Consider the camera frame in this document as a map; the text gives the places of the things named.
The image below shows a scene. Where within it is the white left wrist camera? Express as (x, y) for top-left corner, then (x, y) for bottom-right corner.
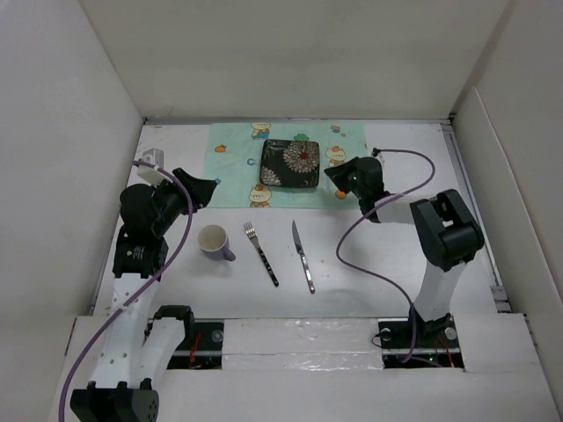
(140, 149), (165, 167)

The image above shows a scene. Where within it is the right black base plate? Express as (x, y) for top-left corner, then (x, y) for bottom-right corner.
(372, 316), (464, 369)

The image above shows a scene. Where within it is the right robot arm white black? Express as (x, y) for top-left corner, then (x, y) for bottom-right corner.
(325, 156), (485, 346)

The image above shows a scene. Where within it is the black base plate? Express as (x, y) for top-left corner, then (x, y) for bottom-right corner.
(144, 305), (224, 370)
(372, 316), (464, 369)

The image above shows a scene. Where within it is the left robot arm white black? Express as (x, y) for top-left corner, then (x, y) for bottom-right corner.
(58, 161), (217, 421)

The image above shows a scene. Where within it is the black floral square plate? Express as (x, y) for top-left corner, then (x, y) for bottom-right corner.
(259, 140), (320, 189)

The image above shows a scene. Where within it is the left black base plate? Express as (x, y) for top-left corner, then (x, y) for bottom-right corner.
(144, 305), (224, 370)

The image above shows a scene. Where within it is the green cartoon print cloth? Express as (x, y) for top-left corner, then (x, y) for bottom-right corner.
(203, 121), (367, 209)

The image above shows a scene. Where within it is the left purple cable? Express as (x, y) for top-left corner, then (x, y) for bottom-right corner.
(57, 160), (195, 422)

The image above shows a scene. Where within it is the purple mug white inside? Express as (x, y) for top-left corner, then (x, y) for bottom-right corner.
(197, 224), (236, 262)

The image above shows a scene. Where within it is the steel fork patterned handle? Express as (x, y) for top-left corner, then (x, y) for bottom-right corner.
(244, 222), (279, 287)

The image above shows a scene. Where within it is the steel knife patterned handle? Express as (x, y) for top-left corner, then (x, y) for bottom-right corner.
(292, 221), (316, 295)

